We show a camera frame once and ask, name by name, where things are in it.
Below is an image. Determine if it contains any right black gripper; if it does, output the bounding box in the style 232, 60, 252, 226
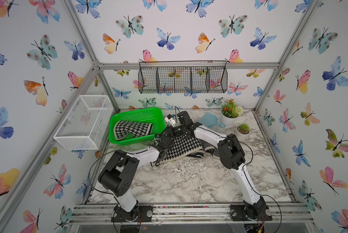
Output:
157, 125, 186, 137

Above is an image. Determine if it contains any black white knitted scarf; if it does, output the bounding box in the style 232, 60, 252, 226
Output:
127, 135, 220, 165

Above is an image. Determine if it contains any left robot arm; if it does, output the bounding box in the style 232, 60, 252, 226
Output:
98, 136, 174, 222

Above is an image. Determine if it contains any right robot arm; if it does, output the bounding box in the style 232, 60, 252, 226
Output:
155, 111, 272, 221

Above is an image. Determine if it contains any green plastic basket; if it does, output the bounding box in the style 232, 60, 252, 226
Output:
108, 107, 166, 146

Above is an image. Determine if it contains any light blue plastic scoop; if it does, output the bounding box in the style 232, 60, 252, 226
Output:
198, 113, 226, 128

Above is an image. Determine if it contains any flower plant in white pot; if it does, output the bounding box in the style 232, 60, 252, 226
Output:
220, 99, 244, 126

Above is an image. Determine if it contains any succulent in white pot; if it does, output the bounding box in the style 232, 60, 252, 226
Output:
236, 123, 251, 142

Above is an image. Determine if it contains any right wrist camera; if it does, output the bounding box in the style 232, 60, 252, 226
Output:
164, 114, 177, 127

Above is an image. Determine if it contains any black wire wall basket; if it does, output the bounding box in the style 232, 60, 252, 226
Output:
136, 60, 228, 94

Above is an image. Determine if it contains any white wire mesh basket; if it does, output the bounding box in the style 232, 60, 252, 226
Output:
54, 95, 114, 150

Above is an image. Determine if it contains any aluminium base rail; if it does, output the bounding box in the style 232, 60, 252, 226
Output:
70, 203, 314, 225

